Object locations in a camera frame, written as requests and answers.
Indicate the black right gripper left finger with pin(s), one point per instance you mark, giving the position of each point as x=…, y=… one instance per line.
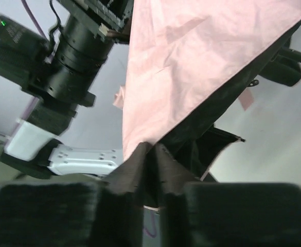
x=105, y=213

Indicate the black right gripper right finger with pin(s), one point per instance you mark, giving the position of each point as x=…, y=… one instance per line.
x=195, y=213

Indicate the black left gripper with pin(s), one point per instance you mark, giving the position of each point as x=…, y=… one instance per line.
x=110, y=20

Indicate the pink folding umbrella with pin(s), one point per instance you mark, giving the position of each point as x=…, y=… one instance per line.
x=188, y=62

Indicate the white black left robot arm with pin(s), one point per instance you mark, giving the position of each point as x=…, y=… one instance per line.
x=58, y=71

